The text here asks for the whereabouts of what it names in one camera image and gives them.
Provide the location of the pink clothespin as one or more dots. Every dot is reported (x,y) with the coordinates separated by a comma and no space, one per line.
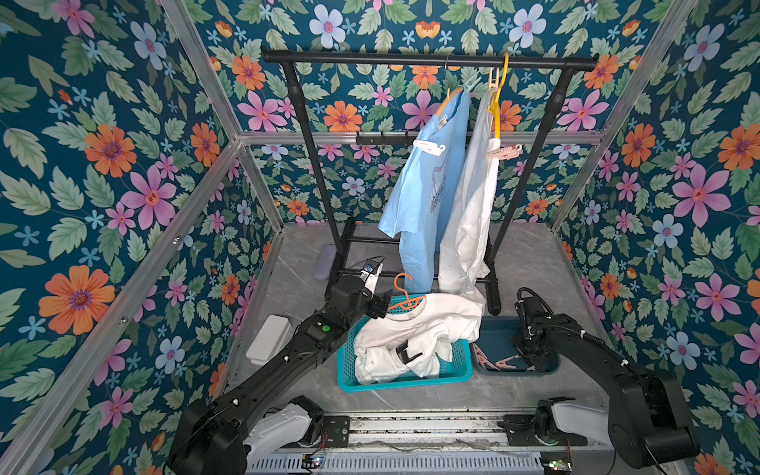
(506,152)

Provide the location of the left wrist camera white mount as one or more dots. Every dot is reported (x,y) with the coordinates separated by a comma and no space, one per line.
(370,272)

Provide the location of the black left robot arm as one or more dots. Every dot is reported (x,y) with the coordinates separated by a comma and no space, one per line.
(232,433)

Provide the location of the black clothes rack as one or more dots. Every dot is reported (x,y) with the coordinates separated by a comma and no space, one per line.
(488,285)

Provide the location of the yellow plastic hanger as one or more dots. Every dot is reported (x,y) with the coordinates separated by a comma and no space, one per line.
(499,98)

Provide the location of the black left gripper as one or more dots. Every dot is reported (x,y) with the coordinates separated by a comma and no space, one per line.
(379,306)

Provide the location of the beige wooden clothespin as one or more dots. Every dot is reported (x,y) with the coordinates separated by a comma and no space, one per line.
(494,77)

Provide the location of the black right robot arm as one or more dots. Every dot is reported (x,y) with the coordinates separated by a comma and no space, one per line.
(648,421)

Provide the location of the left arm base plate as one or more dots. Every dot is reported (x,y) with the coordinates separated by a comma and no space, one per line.
(330,431)

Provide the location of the tan orange plastic hanger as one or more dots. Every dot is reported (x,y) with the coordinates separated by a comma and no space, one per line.
(450,92)

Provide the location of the dark teal clothespin tray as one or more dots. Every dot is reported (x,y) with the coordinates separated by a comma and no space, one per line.
(494,354)

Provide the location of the black wall hook rail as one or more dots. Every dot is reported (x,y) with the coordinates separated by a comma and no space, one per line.
(390,139)

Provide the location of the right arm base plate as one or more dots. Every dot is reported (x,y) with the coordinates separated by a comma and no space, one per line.
(521,431)

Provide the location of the teal laundry basket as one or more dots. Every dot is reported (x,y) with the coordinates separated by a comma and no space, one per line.
(459,370)

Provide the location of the white t-shirt black print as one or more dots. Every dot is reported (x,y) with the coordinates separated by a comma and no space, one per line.
(463,246)

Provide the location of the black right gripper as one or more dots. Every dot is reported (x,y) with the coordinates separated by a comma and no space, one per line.
(528,332)

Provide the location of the light blue garment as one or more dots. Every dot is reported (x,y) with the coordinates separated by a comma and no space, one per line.
(418,209)

